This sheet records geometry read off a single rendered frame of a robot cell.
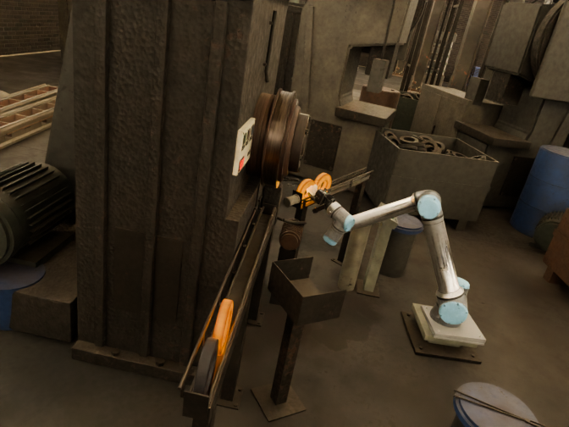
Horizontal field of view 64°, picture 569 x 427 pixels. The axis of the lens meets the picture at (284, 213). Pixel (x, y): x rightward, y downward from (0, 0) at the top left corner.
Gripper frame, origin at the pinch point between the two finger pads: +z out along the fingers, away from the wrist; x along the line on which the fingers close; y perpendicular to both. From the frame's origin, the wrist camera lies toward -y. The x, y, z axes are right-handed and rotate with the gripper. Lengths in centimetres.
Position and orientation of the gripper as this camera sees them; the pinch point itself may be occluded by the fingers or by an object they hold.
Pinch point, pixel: (306, 188)
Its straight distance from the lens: 276.8
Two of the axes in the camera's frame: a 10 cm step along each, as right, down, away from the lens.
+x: -6.6, 2.0, -7.2
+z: -6.4, -6.4, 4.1
